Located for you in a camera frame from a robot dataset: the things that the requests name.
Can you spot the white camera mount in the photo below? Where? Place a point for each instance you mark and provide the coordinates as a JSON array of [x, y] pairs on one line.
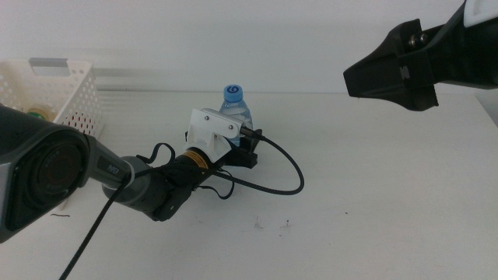
[[482, 11], [210, 132]]

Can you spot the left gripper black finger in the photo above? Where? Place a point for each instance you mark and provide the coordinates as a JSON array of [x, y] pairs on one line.
[[254, 147]]

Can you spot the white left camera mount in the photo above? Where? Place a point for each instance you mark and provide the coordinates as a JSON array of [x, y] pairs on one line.
[[210, 132]]

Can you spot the white perforated plastic basket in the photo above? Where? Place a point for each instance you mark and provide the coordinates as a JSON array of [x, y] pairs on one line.
[[83, 68]]

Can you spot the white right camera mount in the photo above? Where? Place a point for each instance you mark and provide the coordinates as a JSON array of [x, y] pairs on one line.
[[482, 11]]

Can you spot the small water bottle blue cap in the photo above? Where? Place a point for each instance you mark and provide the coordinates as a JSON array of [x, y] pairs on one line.
[[233, 93]]

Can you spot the yellow juice bottle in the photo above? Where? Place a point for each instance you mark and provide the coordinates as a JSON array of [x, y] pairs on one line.
[[39, 114]]

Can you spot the small black thread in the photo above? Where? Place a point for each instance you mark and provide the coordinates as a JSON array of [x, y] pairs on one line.
[[60, 215]]

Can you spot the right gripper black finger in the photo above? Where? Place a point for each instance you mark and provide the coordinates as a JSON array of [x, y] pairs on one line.
[[417, 83], [391, 48]]

